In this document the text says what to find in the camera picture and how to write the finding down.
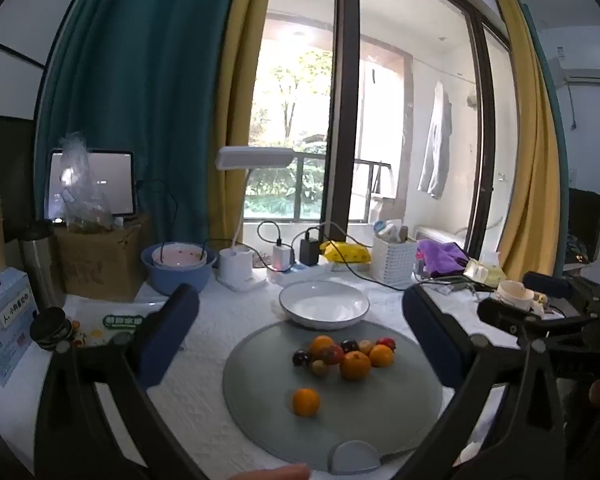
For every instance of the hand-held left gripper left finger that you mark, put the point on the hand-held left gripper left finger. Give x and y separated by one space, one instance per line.
165 340

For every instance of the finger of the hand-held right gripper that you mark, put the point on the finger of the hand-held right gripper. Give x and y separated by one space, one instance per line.
510 316
547 285

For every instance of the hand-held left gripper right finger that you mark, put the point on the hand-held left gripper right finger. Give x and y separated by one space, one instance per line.
430 340

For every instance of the red cherry tomato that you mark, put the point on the red cherry tomato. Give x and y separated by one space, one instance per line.
386 343
333 355

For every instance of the large orange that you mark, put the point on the large orange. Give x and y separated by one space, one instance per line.
355 366

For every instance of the small orange mandarin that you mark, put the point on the small orange mandarin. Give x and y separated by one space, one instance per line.
321 344
306 402
381 356

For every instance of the white plate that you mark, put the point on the white plate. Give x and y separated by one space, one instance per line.
325 305

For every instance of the grey round tray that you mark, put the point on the grey round tray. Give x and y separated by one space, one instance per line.
260 400

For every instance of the brown kiwi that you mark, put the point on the brown kiwi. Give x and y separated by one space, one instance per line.
320 368

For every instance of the person's left hand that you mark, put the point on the person's left hand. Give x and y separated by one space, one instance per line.
275 473

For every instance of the cream cup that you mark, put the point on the cream cup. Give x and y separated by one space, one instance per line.
512 291

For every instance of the white textured tablecloth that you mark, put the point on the white textured tablecloth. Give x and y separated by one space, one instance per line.
212 355

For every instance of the yellow tissue pack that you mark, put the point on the yellow tissue pack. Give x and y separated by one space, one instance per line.
485 272

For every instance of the printed plastic bag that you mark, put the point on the printed plastic bag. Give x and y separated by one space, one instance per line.
115 321

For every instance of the blue bowl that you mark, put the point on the blue bowl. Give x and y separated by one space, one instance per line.
180 280

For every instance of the small tan longan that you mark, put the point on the small tan longan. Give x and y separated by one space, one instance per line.
365 346

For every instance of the black monitor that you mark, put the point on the black monitor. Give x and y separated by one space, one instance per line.
587 215

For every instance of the dark purple plum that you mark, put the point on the dark purple plum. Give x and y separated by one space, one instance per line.
349 345
301 358

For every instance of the purple cloth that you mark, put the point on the purple cloth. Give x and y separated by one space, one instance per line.
442 257

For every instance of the white bowl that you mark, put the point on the white bowl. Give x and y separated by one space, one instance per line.
177 256

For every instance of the white plastic basket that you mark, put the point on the white plastic basket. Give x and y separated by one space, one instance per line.
392 262

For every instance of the brown cardboard box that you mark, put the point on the brown cardboard box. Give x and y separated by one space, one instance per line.
100 265

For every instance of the white desk lamp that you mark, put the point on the white desk lamp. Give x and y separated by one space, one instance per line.
235 265

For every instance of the yellow packet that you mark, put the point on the yellow packet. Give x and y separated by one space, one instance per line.
357 256

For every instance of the small white carton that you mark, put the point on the small white carton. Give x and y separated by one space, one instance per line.
391 234

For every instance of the black round container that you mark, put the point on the black round container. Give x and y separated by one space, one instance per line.
50 327

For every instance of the blue cup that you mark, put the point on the blue cup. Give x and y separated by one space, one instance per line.
380 228

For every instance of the yellow curtain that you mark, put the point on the yellow curtain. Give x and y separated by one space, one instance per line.
530 160
240 110

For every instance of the white power strip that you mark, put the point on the white power strip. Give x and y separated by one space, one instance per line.
305 272

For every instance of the white charger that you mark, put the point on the white charger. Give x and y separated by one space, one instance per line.
282 259

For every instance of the black charger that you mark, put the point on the black charger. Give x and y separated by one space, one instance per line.
311 252

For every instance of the steel thermos bottle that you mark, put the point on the steel thermos bottle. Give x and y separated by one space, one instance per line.
37 265

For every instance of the blue tissue box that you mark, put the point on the blue tissue box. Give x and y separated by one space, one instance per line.
5 330

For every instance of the clear plastic bag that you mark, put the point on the clear plastic bag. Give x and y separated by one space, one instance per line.
82 200

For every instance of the hanging grey garment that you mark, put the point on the hanging grey garment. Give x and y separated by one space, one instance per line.
437 150

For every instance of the balcony railing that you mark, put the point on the balcony railing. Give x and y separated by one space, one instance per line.
296 185

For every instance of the white air conditioner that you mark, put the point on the white air conditioner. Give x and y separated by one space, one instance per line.
590 67

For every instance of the dark window frame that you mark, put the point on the dark window frame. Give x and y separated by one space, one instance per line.
342 110

